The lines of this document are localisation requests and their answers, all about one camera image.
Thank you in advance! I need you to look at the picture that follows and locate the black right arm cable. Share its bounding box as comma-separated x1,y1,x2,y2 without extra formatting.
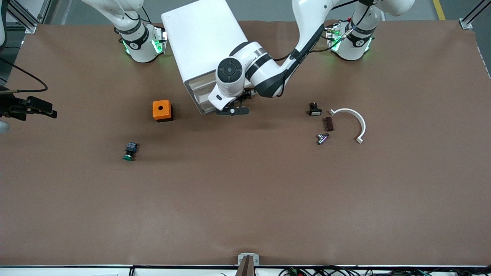
0,57,49,93

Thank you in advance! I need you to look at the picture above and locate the aluminium frame post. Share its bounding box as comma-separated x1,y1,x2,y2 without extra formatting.
459,0,491,30
0,0,52,34

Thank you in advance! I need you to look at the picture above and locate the grey metal edge bracket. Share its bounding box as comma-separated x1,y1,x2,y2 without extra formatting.
237,253,260,266

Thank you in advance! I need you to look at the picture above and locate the white curved plastic bracket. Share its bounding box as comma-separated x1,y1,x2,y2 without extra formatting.
329,108,366,145

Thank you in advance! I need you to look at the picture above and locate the white table edge rail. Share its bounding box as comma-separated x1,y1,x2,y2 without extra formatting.
0,264,491,276

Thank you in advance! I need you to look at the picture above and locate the green push button switch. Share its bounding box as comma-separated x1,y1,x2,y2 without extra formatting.
123,141,139,162

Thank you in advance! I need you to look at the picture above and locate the brown table cover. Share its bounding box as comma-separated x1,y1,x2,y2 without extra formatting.
0,19,491,267

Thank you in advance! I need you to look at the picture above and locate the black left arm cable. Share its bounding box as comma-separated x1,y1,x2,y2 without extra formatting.
273,8,371,62

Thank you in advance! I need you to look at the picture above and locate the orange button enclosure box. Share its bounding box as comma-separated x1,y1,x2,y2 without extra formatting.
152,99,173,122

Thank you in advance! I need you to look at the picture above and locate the black cable bundle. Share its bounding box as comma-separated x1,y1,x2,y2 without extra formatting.
278,265,491,276

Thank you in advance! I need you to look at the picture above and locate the white drawer cabinet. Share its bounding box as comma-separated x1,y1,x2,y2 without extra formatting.
161,0,258,115

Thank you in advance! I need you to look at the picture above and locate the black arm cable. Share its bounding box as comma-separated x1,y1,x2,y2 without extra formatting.
273,8,371,62
0,57,49,93

